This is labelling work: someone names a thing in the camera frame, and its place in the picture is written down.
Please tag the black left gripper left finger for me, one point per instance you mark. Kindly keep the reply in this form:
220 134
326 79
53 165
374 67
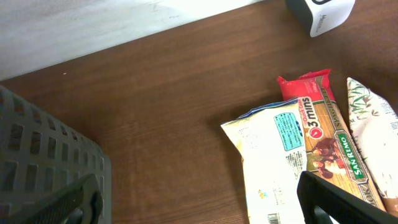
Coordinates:
78 202

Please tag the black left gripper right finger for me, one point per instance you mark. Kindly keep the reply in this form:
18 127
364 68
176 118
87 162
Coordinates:
323 202

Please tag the San Remo spaghetti packet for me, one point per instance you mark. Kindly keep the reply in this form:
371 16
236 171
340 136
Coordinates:
331 152

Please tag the white chips bag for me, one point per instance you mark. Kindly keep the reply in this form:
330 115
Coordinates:
270 141

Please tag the white cream tube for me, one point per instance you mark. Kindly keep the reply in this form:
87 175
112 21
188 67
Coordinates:
373 126

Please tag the white barcode scanner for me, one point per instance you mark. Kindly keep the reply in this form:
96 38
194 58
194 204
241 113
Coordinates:
320 16

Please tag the grey plastic basket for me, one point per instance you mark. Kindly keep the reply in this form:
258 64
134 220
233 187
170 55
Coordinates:
40 155

